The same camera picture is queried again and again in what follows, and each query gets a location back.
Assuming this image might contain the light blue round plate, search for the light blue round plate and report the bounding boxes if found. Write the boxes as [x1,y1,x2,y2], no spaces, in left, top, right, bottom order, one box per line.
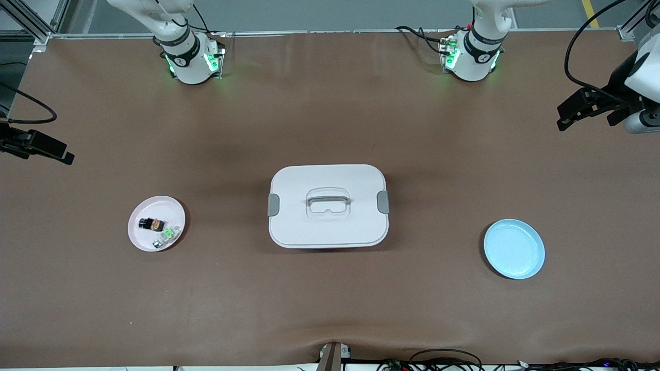
[483,218,546,280]

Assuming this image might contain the aluminium frame profile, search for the aluminium frame profile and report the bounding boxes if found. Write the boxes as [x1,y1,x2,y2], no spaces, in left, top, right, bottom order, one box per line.
[0,0,70,52]
[618,0,651,42]

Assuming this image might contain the tangled cable bundle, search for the tangled cable bundle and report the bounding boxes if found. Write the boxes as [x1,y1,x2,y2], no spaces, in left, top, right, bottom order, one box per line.
[376,358,660,371]

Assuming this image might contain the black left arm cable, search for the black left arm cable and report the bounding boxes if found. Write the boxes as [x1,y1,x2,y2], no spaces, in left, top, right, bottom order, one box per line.
[564,0,640,104]

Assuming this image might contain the brown table mat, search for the brown table mat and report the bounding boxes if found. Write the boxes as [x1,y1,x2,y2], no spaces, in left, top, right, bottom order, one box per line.
[0,28,660,369]

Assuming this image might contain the aluminium camera mast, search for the aluminium camera mast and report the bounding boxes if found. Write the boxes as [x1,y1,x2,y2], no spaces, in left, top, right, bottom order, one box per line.
[317,342,352,371]

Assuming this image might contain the black base cable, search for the black base cable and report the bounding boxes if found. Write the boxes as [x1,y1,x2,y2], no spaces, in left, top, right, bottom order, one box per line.
[178,0,227,37]
[396,26,454,55]

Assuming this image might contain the black cable loop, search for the black cable loop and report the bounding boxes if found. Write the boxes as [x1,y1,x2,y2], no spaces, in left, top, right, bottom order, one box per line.
[409,349,484,371]

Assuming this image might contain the pink round plate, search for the pink round plate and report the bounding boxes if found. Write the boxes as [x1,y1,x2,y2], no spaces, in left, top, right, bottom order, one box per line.
[127,195,186,252]

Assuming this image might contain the white green push-button switch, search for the white green push-button switch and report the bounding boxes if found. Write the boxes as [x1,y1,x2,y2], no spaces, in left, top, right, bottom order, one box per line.
[152,225,182,250]

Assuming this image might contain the pink storage box white lid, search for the pink storage box white lid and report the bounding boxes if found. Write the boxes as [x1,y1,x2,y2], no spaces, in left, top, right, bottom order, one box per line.
[267,164,390,249]

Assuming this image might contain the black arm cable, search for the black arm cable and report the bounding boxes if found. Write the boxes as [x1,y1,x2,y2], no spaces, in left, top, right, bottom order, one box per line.
[564,0,640,104]
[0,82,58,125]

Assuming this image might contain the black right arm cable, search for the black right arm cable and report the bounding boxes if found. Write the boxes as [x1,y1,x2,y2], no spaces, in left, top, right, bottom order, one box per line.
[0,82,58,125]

